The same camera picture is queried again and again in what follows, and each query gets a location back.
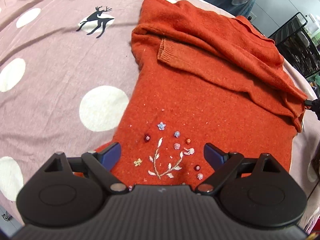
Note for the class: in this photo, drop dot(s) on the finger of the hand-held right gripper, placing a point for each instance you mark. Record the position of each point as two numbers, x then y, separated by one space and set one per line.
313 105

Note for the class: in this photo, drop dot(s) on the pink polka dot bed sheet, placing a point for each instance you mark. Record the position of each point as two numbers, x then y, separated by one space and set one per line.
50 100

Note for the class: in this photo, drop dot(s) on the black metal rack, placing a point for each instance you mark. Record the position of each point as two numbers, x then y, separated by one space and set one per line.
295 40

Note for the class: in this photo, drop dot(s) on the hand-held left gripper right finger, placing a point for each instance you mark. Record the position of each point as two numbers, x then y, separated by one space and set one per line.
213 155

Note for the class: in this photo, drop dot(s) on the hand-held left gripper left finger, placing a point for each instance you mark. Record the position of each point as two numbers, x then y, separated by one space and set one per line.
110 156

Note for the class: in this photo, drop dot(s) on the orange knit sweater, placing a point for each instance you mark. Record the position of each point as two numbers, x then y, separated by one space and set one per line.
200 92

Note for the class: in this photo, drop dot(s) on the red printed box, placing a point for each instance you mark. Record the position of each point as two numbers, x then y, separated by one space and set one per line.
313 226

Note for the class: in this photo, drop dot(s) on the white wall socket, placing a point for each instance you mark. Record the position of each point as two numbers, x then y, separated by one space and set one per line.
253 18

